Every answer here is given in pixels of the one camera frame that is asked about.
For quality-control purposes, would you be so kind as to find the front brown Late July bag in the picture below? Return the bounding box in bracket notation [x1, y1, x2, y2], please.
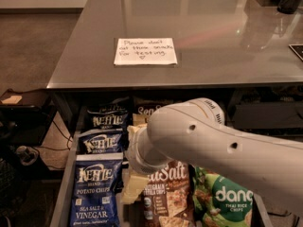
[142, 161, 195, 227]

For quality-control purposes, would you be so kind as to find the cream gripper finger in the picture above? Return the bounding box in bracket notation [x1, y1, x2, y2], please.
[120, 167, 150, 204]

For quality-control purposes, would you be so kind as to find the back blue Kettle chip bag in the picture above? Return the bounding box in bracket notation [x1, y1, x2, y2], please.
[87, 104, 129, 130]

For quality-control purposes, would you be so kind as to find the brown late july bag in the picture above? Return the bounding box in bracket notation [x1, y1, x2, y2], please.
[133, 113, 150, 126]
[134, 96, 172, 115]
[142, 161, 195, 227]

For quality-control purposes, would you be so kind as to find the white handwritten paper note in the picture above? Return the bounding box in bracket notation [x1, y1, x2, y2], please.
[114, 38, 177, 66]

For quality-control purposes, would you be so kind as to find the grey open top drawer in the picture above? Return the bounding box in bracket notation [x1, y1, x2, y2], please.
[49, 106, 274, 227]

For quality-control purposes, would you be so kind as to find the middle brown Late July bag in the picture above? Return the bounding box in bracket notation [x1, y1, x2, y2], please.
[133, 113, 150, 126]

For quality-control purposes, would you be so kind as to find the blue kettle chip bag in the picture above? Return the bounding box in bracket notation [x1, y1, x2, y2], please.
[68, 153, 123, 227]
[87, 104, 129, 130]
[79, 129, 124, 154]

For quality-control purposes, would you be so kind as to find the front blue Kettle chip bag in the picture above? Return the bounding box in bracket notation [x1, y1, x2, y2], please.
[68, 153, 123, 227]

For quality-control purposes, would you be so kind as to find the front green Dang chip bag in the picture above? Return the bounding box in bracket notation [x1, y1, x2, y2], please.
[192, 167, 254, 227]

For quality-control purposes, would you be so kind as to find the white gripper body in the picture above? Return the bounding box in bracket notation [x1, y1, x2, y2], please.
[125, 124, 170, 175]

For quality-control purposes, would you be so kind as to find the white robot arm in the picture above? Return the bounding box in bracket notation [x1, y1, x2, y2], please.
[126, 98, 303, 216]

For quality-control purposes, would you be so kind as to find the back brown Late July bag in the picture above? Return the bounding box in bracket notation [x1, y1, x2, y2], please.
[134, 96, 172, 115]

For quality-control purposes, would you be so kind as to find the middle blue Kettle chip bag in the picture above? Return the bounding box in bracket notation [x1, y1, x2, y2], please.
[79, 129, 124, 154]

